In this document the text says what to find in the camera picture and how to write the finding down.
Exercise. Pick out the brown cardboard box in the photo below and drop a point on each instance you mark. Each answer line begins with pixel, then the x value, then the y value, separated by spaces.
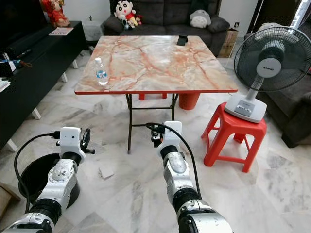
pixel 228 42

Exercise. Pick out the small red plush toy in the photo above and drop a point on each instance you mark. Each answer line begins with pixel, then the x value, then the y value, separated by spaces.
pixel 138 20

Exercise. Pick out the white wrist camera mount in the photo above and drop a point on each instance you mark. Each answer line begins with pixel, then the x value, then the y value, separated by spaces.
pixel 172 133
pixel 69 140

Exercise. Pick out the white paper scrap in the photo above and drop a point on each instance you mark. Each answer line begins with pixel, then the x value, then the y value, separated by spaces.
pixel 106 172

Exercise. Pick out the black soundbar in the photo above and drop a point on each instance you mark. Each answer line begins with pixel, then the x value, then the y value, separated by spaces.
pixel 31 41

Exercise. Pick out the grey round plush toy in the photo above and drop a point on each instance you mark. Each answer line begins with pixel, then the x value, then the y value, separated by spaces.
pixel 200 19

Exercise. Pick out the black wedge-shaped stand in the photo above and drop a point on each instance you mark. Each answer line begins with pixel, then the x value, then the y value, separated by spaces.
pixel 182 41

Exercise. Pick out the black round rubbish bin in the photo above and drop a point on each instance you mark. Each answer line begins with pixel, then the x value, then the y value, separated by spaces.
pixel 36 177

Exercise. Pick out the red and gold statue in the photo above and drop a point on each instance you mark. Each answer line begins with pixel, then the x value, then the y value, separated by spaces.
pixel 56 13

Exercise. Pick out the black flat-screen television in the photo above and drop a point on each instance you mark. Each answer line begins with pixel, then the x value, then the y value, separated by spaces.
pixel 19 19

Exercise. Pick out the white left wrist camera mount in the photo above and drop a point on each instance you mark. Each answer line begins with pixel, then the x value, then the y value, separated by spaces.
pixel 69 140

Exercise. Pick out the white paper stack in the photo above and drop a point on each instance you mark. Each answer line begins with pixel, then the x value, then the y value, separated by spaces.
pixel 4 85

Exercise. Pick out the red plastic stool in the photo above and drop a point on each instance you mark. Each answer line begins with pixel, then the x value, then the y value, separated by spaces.
pixel 233 133

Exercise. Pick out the black long TV cabinet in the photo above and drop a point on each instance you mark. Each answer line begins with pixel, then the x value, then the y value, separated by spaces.
pixel 39 82

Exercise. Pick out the marble-pattern folding table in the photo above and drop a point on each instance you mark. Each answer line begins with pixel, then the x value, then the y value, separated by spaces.
pixel 155 63

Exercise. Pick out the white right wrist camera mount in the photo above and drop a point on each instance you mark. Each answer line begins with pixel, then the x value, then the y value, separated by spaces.
pixel 172 133

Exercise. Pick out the white lace-covered side table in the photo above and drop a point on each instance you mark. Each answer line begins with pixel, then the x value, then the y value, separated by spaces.
pixel 92 31

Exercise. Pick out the small black-white plush toy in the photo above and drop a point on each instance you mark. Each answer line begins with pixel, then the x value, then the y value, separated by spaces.
pixel 125 23

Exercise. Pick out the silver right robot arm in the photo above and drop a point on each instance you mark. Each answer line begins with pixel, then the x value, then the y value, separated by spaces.
pixel 176 174

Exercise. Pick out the white and red booklet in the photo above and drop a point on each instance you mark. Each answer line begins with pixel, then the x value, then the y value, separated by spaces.
pixel 60 31

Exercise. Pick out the clear plastic water bottle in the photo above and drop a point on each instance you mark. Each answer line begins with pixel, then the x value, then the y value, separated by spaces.
pixel 101 74

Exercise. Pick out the dark grey fabric sofa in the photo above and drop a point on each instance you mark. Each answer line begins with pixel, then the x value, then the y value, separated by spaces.
pixel 165 14

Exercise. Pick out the grey table fan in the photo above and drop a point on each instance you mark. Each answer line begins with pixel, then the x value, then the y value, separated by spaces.
pixel 269 65

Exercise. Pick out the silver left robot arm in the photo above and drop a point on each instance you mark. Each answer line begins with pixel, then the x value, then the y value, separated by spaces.
pixel 60 182

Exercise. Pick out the cartoon boy plush doll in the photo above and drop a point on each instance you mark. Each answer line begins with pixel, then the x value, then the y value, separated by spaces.
pixel 125 11

